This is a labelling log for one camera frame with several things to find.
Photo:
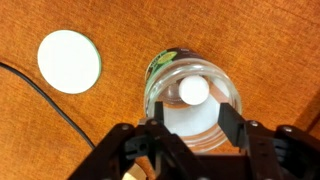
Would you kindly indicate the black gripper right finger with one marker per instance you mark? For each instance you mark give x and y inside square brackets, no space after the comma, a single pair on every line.
[260,150]

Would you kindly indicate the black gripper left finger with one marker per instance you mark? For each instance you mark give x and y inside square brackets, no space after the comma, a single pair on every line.
[150,143]

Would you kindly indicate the small white ball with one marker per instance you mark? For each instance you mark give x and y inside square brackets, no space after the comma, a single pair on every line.
[194,90]

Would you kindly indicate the glass jar with green label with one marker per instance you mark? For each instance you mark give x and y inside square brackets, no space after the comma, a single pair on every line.
[166,58]

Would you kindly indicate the white round lid green rim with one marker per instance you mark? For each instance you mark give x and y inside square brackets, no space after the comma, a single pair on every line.
[68,61]

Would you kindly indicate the orange fabric sofa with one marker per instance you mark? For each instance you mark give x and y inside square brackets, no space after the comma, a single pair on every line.
[233,33]

